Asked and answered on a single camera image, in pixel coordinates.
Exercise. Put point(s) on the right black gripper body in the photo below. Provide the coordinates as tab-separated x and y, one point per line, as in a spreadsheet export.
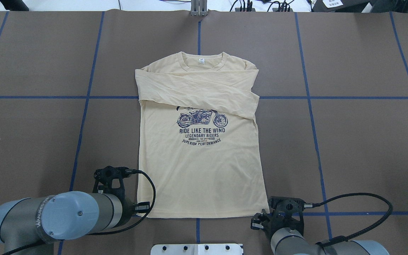
268	224

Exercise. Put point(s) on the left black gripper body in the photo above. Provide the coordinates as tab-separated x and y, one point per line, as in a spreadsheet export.
129	206

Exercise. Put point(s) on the cream long-sleeve printed shirt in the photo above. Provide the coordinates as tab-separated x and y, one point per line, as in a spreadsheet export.
199	141

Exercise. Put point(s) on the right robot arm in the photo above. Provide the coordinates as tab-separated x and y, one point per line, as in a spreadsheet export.
285	237

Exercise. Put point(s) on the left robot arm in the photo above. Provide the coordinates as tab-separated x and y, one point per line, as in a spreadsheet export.
32	226

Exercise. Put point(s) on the black label printer device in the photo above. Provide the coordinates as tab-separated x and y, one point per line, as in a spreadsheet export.
342	6

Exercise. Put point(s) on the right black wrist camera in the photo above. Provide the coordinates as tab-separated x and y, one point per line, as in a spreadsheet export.
288	212

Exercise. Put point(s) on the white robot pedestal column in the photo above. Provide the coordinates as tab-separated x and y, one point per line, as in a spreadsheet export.
198	249

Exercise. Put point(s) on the aluminium frame post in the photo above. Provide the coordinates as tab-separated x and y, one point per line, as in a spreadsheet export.
199	7

